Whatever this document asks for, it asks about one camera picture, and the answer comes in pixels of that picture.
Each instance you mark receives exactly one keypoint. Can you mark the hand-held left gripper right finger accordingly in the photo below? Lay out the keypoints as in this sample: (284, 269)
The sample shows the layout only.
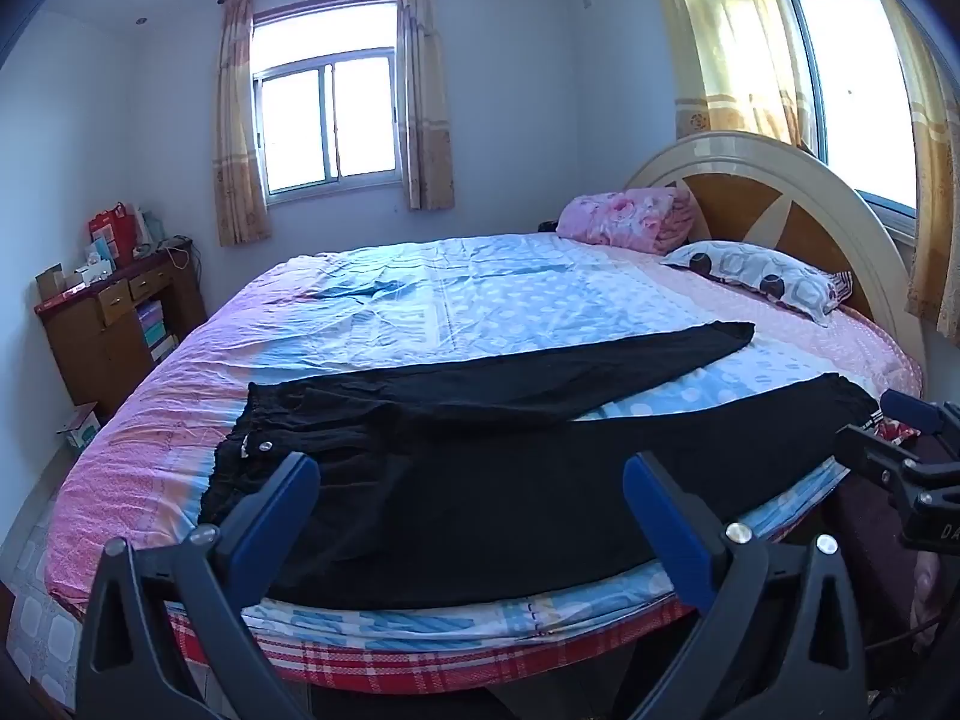
(660, 510)

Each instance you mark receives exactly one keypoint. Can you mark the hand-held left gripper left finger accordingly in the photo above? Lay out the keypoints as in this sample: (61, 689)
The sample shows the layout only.
(286, 493)

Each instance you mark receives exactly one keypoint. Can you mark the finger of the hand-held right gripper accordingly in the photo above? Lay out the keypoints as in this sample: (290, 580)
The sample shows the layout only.
(911, 412)
(874, 454)

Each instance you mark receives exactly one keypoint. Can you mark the black pants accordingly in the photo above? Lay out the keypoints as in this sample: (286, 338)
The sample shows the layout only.
(487, 495)

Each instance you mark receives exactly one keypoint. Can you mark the dark red cloth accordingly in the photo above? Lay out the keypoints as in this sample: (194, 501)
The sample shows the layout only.
(862, 562)

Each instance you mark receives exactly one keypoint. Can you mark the stack of pastel boxes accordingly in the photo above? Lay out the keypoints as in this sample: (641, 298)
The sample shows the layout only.
(151, 330)

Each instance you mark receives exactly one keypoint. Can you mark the white and green carton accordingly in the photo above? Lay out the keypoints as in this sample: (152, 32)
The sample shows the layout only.
(81, 431)

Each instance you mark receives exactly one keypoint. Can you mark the white patterned pillow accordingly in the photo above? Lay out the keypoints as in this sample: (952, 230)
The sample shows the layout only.
(750, 270)

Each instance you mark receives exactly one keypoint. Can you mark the brown wooden cabinet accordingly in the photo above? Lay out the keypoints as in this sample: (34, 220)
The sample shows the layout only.
(82, 360)

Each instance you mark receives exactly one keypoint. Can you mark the round bed with patterned sheet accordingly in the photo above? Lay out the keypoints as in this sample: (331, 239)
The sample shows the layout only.
(487, 300)

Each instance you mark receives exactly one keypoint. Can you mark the pink floral blanket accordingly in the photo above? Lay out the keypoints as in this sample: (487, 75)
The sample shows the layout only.
(622, 217)

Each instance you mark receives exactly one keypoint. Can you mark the pale gift bag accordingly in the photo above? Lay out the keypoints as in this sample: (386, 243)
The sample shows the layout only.
(148, 229)

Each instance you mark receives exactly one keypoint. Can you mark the cream and wood headboard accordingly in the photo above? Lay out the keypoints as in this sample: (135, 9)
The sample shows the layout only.
(750, 157)

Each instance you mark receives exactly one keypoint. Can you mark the brown cardboard box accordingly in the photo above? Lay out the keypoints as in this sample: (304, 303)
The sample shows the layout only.
(49, 283)

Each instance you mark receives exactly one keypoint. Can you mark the red gift bag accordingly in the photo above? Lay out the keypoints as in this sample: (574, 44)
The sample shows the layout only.
(109, 229)

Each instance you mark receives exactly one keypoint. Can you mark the large window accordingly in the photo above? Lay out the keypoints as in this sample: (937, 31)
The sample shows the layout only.
(847, 90)

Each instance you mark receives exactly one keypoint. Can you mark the sliding window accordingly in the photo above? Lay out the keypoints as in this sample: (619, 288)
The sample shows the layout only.
(300, 127)

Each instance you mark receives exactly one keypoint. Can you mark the short beige curtain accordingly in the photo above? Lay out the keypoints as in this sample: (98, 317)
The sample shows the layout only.
(427, 90)
(236, 127)

